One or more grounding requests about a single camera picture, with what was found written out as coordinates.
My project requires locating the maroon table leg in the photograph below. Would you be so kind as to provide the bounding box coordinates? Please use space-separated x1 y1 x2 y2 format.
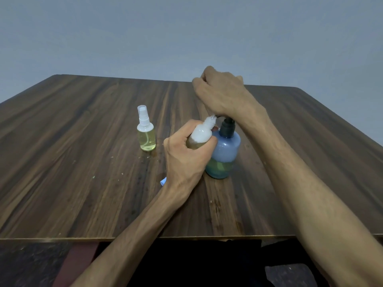
52 242 99 287

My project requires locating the blue-capped small spray bottle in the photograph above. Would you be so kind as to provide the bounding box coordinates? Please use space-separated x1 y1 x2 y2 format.
186 114 218 150

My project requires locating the blue green pump bottle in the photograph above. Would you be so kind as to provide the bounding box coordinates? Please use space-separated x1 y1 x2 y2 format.
205 116 241 179

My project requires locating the clear small bottle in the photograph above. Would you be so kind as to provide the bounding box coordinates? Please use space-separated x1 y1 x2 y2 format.
136 123 157 152

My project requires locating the person's left forearm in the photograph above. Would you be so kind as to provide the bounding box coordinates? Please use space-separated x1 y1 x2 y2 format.
70 188 188 287

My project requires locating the person's left hand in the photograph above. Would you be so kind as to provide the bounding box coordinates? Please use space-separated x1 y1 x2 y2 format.
163 119 218 201

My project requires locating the person's right hand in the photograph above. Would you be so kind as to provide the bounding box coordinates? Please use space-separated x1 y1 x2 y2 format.
191 66 268 128

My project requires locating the white spray cap with tube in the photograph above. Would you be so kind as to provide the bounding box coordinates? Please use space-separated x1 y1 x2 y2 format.
137 105 150 126

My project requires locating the person's right forearm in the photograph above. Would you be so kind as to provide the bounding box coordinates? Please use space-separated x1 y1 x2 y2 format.
245 110 383 287

